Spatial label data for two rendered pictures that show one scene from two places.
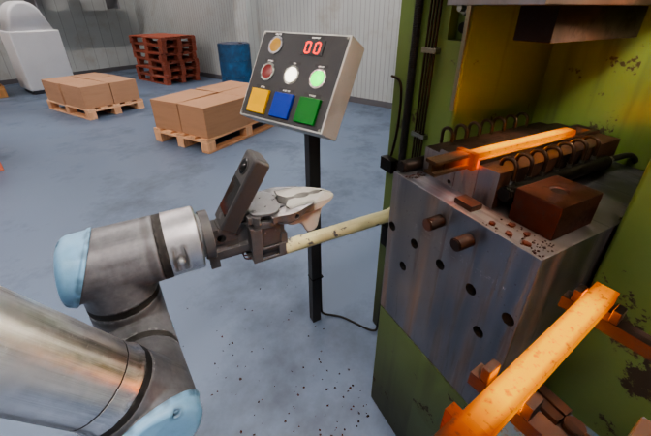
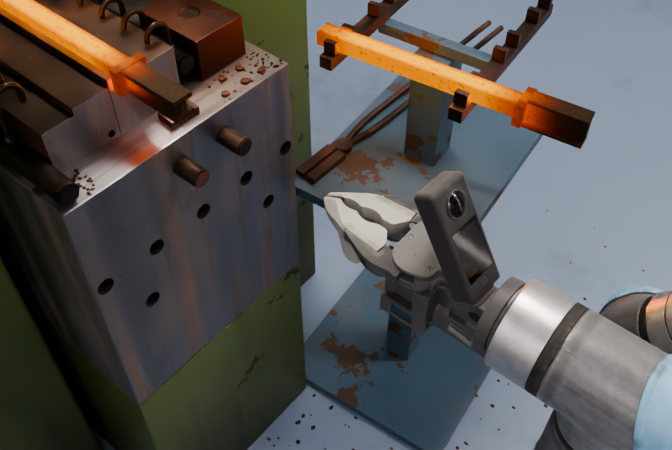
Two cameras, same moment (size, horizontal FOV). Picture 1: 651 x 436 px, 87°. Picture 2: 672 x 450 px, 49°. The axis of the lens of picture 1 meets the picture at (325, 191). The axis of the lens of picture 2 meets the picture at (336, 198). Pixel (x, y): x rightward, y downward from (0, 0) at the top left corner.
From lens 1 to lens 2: 0.87 m
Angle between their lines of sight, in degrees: 84
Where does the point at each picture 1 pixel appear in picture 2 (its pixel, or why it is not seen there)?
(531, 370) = (453, 73)
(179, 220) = (548, 292)
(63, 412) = not seen: outside the picture
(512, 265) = (271, 99)
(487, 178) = (162, 68)
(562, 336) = (405, 56)
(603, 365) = not seen: hidden behind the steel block
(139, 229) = (598, 323)
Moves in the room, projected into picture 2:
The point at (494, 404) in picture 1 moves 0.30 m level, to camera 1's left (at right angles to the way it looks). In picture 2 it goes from (497, 90) to (644, 253)
